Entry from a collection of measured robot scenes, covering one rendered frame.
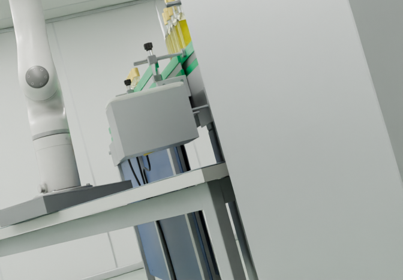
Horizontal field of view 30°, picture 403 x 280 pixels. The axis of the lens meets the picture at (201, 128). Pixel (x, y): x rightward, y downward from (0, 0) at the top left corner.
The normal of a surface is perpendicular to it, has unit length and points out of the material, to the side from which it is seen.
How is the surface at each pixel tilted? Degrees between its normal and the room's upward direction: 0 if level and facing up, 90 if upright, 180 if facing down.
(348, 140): 90
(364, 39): 90
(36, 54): 62
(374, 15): 90
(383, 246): 90
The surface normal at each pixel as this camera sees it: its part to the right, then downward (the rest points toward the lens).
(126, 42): 0.20, -0.13
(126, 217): -0.73, 0.15
